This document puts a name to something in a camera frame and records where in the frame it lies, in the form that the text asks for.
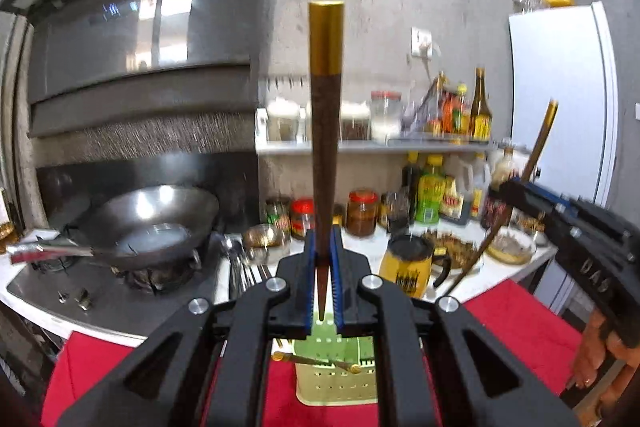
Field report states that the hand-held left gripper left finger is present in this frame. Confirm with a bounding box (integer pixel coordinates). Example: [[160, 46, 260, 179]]
[[55, 229, 319, 427]]

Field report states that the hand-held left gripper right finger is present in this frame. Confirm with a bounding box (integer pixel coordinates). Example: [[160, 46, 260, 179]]
[[329, 229, 583, 427]]

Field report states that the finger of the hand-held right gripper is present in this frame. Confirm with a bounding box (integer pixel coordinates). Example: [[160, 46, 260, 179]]
[[499, 179, 574, 233]]

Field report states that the set of wooden chopsticks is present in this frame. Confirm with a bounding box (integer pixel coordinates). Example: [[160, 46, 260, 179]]
[[271, 351, 362, 374]]

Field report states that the gold-tipped wooden chopstick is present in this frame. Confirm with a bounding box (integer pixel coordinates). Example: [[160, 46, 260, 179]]
[[307, 0, 346, 323], [442, 99, 560, 298]]

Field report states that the green plastic chopstick holder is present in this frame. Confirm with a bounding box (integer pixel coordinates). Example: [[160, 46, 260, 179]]
[[292, 314, 381, 405]]

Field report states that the person's right hand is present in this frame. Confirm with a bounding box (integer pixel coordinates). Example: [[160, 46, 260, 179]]
[[570, 308, 640, 408]]

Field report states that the white jug yellow label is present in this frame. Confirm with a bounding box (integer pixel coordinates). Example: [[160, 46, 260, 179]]
[[470, 154, 493, 220]]

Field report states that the yellow-rimmed oval dish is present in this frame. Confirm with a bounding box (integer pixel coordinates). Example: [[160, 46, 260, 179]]
[[485, 227, 538, 265]]

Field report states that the red lid sauce jar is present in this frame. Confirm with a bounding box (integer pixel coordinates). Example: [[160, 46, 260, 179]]
[[346, 189, 379, 239], [290, 199, 317, 242]]

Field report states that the steel spoon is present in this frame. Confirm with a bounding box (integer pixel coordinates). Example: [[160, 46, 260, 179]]
[[220, 234, 273, 303]]

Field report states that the green label jar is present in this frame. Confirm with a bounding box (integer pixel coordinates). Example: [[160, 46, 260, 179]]
[[264, 198, 293, 240]]

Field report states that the plate of cooked food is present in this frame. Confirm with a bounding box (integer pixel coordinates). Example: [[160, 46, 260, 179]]
[[420, 229, 483, 270]]

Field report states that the tall brown bottle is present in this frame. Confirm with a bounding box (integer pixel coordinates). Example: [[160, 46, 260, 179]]
[[469, 67, 493, 142]]

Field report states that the green bottle yellow cap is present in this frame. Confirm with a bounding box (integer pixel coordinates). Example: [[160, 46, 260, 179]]
[[415, 155, 447, 225]]

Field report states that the glass cup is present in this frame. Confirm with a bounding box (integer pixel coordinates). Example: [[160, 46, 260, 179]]
[[382, 192, 412, 235]]

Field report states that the red tablecloth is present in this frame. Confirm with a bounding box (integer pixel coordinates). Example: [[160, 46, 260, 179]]
[[40, 279, 601, 427]]

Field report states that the red seasoning packet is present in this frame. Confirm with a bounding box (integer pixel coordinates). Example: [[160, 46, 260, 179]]
[[440, 89, 458, 135]]

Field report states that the dark soy sauce bottle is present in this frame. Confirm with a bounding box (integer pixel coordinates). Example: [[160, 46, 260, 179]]
[[402, 152, 421, 223]]

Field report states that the white refrigerator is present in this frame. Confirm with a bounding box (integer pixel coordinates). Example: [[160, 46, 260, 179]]
[[507, 2, 621, 212]]

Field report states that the gold cap bottle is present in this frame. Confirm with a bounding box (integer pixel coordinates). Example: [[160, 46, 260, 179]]
[[431, 72, 448, 136]]

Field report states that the clear utensil cup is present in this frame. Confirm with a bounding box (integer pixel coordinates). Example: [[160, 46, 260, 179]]
[[404, 102, 431, 138]]

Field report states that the red lid glass jar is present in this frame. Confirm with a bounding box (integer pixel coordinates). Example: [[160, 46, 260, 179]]
[[370, 91, 403, 144]]

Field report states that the steel wok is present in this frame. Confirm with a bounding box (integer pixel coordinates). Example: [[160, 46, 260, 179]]
[[5, 187, 221, 270]]

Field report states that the gas stove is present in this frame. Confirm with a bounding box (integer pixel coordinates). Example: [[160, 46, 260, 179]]
[[5, 227, 226, 338]]

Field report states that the steel range hood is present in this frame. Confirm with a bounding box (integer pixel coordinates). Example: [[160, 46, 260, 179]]
[[0, 0, 266, 138]]

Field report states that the yellow mug black handle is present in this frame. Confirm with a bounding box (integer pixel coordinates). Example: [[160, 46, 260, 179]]
[[379, 234, 453, 299]]

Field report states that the white wall shelf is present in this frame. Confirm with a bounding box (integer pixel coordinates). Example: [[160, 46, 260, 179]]
[[255, 138, 501, 155]]

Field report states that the wall hook rail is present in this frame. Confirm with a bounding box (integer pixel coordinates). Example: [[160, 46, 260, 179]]
[[261, 76, 307, 92]]

